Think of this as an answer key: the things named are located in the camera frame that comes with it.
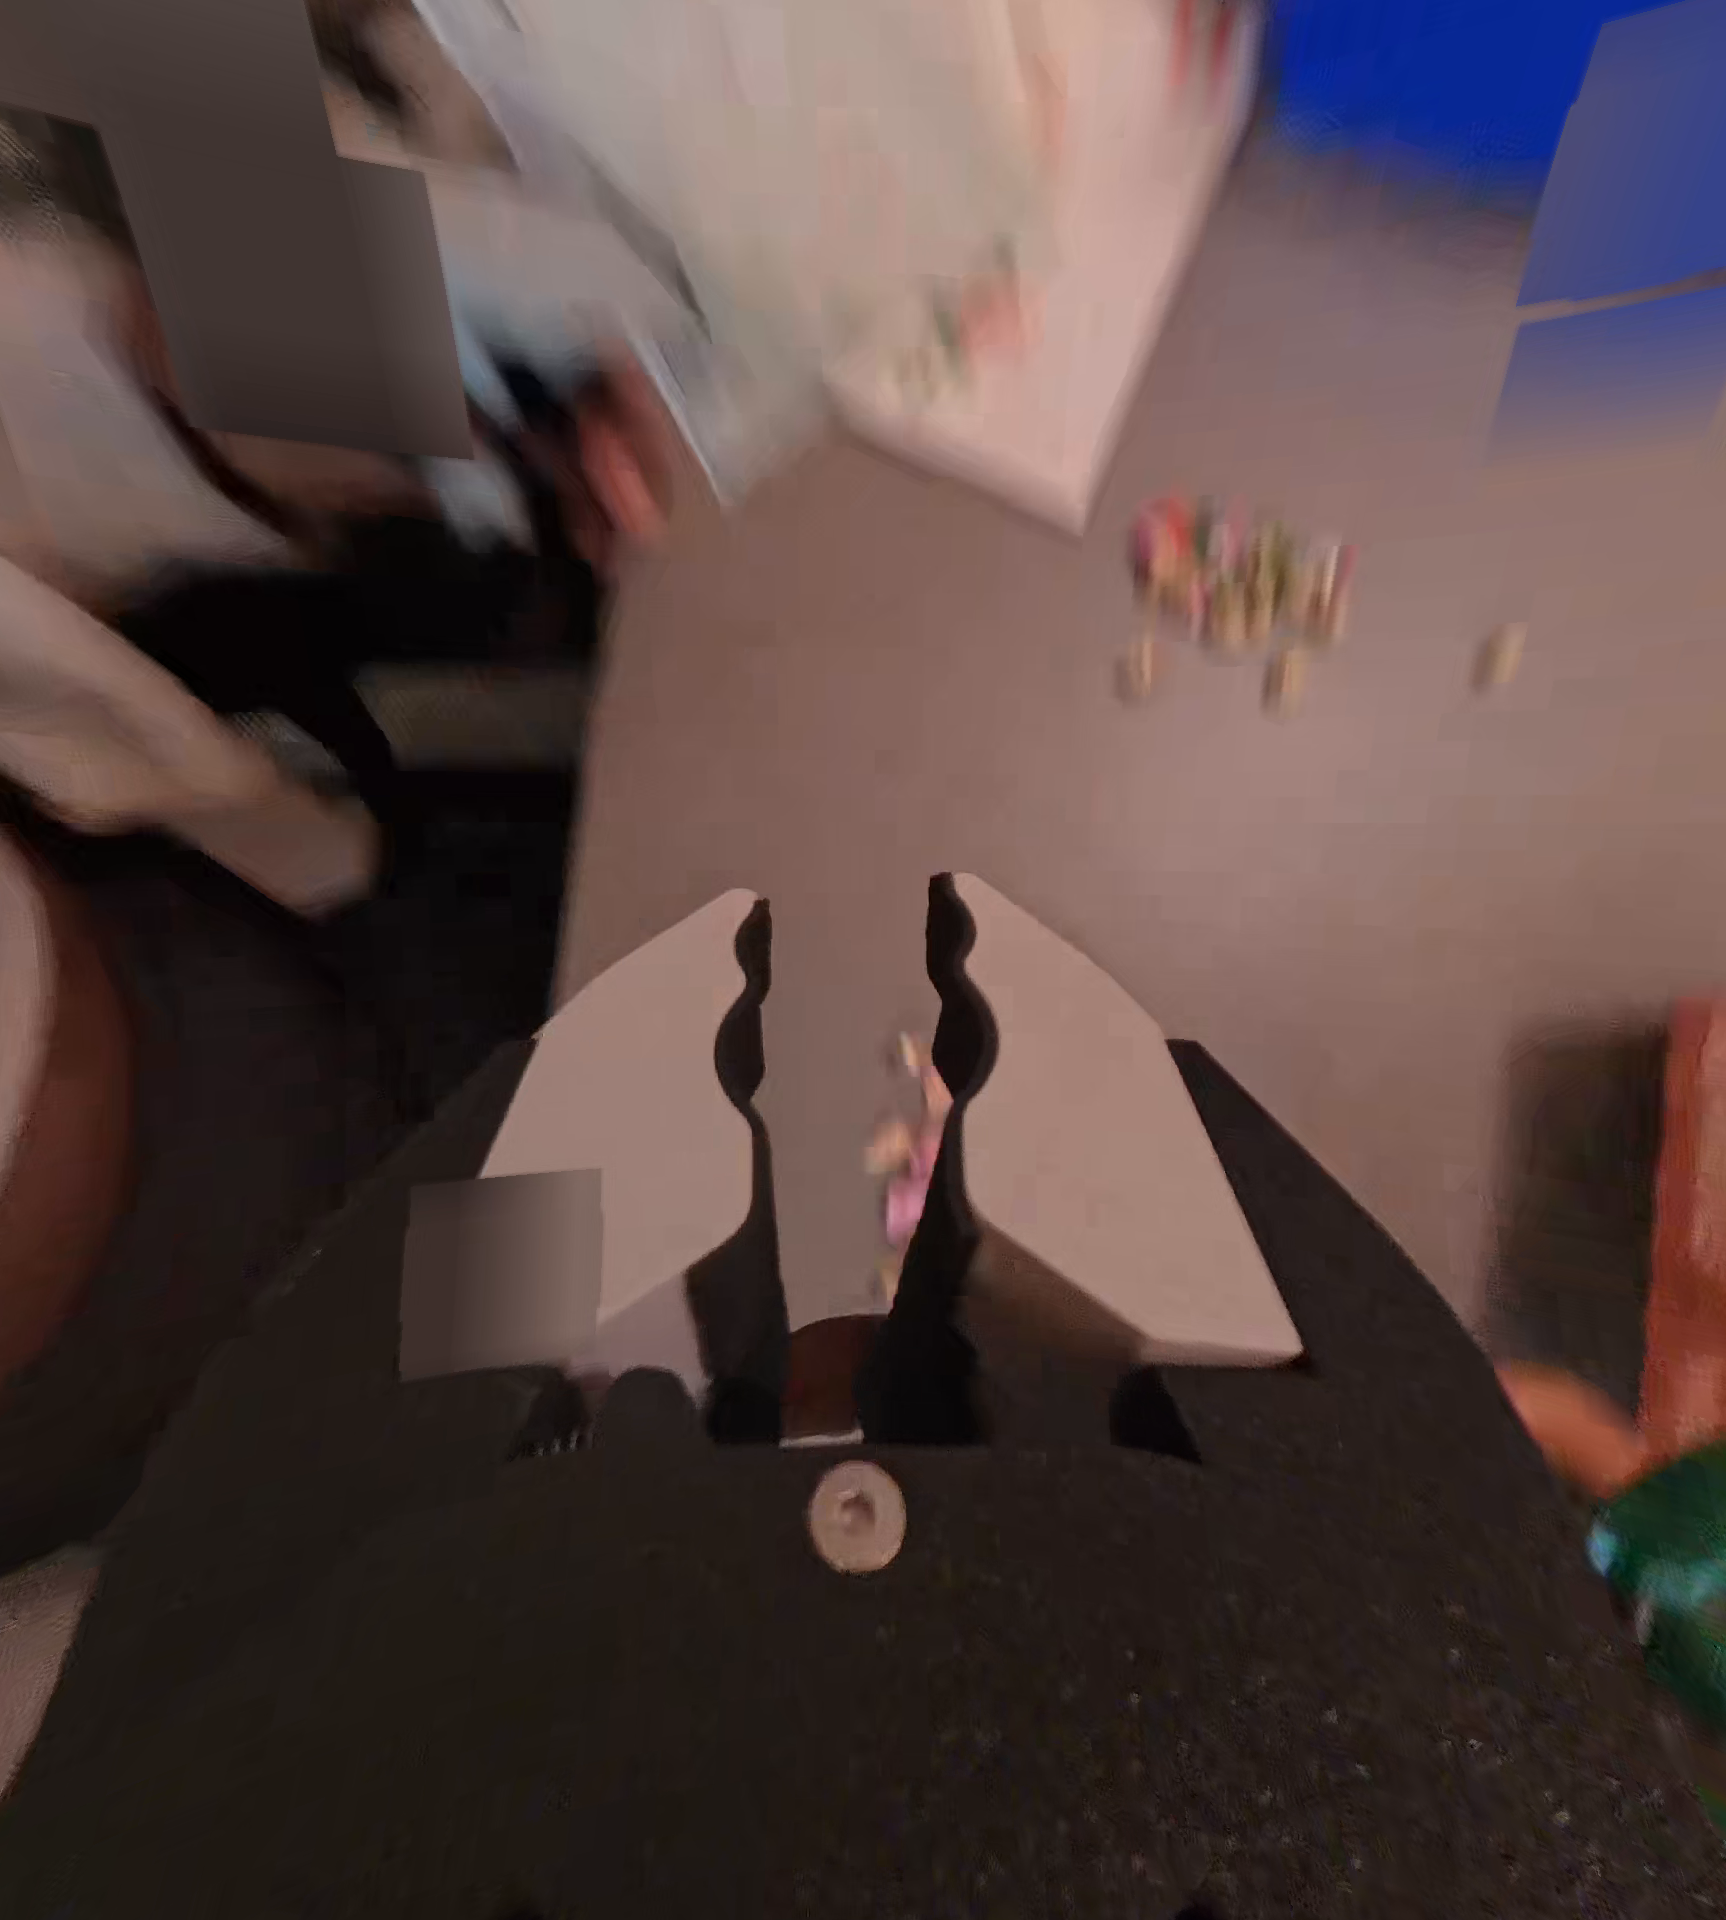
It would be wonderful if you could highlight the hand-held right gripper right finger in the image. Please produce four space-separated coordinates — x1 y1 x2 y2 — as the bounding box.
863 870 1311 1447

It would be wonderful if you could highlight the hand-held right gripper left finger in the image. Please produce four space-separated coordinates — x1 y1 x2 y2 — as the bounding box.
480 889 794 1447

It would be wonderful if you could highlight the grey desk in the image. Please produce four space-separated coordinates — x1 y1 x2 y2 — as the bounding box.
555 142 1726 1352

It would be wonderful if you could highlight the person's left hand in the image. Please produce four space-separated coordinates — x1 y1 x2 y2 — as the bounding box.
567 365 681 569

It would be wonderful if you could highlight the pile of small coloured bricks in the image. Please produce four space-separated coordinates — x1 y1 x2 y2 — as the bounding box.
863 1027 959 1308
1115 493 1364 717

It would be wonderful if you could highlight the printed magazine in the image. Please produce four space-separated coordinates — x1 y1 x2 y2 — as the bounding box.
321 0 824 507

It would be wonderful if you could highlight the black orchid print box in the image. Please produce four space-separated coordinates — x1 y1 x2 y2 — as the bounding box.
1490 997 1726 1485

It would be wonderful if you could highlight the white orchid instruction booklet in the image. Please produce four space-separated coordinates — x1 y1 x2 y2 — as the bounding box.
815 0 1263 531

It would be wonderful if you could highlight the blue plastic bin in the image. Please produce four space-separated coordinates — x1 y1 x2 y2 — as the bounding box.
1252 0 1726 452

